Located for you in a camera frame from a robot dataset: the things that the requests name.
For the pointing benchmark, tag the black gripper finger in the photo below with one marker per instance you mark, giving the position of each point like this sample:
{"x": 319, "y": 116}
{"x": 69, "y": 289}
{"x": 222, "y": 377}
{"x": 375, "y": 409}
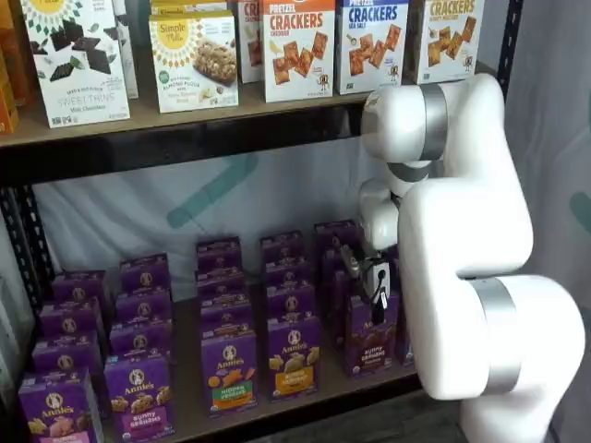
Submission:
{"x": 378, "y": 309}

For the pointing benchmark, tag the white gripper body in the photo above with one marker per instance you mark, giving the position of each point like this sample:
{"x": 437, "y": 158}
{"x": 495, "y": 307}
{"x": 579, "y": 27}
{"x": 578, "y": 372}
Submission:
{"x": 389, "y": 286}

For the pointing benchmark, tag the purple Annie's box brown patch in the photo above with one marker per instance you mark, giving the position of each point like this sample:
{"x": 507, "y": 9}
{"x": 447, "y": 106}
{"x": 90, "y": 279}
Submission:
{"x": 341, "y": 295}
{"x": 332, "y": 260}
{"x": 337, "y": 235}
{"x": 365, "y": 350}

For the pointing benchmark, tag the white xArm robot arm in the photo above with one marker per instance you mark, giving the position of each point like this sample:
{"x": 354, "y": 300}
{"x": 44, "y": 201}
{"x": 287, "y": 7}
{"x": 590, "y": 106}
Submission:
{"x": 461, "y": 207}

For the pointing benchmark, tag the purple Annie's box orange patch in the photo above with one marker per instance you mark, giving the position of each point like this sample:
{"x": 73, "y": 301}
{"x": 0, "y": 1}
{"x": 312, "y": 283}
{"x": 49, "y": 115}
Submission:
{"x": 291, "y": 302}
{"x": 293, "y": 355}
{"x": 287, "y": 271}
{"x": 281, "y": 244}

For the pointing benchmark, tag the purple Annie's box green patch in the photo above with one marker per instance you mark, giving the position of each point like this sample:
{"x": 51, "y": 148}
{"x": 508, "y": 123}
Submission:
{"x": 228, "y": 369}
{"x": 218, "y": 254}
{"x": 219, "y": 277}
{"x": 224, "y": 297}
{"x": 226, "y": 319}

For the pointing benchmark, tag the blue sea salt crackers box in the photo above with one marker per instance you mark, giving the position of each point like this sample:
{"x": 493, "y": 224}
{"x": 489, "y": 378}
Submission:
{"x": 369, "y": 78}

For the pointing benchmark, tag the orange cheddar pretzel crackers box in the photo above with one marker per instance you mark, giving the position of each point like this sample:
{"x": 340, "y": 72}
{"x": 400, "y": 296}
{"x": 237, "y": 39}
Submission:
{"x": 295, "y": 87}
{"x": 249, "y": 55}

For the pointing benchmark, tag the yellow honey mustard crackers box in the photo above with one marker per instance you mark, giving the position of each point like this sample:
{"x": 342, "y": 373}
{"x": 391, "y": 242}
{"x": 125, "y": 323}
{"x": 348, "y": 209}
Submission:
{"x": 443, "y": 64}

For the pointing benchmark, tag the purple Annie's box magenta patch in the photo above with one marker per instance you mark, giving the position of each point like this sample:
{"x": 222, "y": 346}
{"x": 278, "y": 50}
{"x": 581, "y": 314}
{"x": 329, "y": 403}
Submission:
{"x": 145, "y": 274}
{"x": 138, "y": 339}
{"x": 138, "y": 392}
{"x": 143, "y": 304}

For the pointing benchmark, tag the Simple Mills almond bars box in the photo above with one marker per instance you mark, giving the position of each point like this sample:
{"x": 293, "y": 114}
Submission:
{"x": 184, "y": 5}
{"x": 194, "y": 92}

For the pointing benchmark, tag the purple Annie's box pink patch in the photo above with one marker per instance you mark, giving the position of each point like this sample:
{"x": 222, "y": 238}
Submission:
{"x": 78, "y": 288}
{"x": 64, "y": 353}
{"x": 69, "y": 318}
{"x": 55, "y": 401}

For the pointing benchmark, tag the Simple Mills sweet thins box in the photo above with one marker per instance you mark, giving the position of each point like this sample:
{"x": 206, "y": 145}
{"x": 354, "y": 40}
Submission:
{"x": 129, "y": 69}
{"x": 78, "y": 92}

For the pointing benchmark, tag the dark orange snack box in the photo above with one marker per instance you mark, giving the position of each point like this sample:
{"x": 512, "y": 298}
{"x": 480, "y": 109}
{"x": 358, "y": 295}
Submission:
{"x": 18, "y": 55}

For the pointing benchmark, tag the white backdrop sheet teal marks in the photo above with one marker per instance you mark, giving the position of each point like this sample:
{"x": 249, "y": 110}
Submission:
{"x": 138, "y": 207}

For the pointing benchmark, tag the black metal shelf frame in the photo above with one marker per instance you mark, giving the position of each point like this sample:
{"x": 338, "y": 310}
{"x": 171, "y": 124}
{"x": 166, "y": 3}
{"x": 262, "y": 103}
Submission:
{"x": 138, "y": 152}

